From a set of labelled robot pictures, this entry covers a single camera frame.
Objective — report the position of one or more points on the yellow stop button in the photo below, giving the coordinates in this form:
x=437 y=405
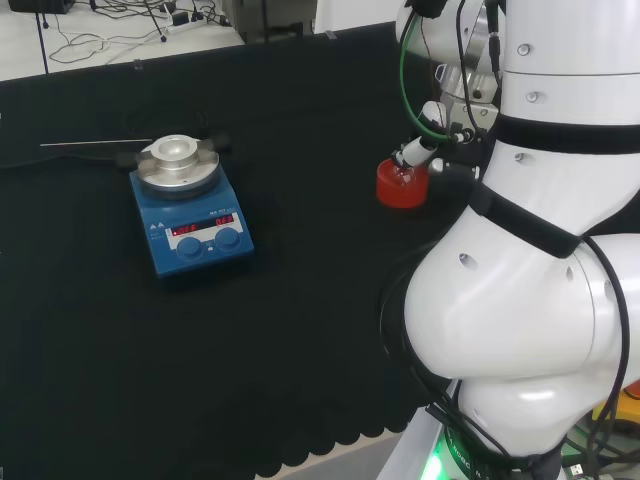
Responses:
x=627 y=405

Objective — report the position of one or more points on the black bench cloth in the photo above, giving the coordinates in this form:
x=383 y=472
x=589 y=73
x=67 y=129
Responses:
x=250 y=350

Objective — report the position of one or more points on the clear round-bottom glass flask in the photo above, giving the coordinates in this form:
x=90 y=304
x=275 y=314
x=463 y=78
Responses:
x=404 y=176

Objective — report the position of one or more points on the grey cabinet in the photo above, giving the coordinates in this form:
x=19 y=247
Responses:
x=275 y=20

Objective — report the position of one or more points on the thin steel temperature probe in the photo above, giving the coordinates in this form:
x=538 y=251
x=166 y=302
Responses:
x=95 y=143

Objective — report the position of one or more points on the blue base laboratory heater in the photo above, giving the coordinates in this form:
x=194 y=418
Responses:
x=200 y=250

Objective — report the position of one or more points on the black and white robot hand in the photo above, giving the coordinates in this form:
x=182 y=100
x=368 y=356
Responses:
x=462 y=170

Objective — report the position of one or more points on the white power strip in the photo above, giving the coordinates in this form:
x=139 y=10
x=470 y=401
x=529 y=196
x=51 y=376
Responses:
x=187 y=25

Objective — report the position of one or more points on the black computer case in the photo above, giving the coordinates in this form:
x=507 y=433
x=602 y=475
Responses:
x=40 y=5

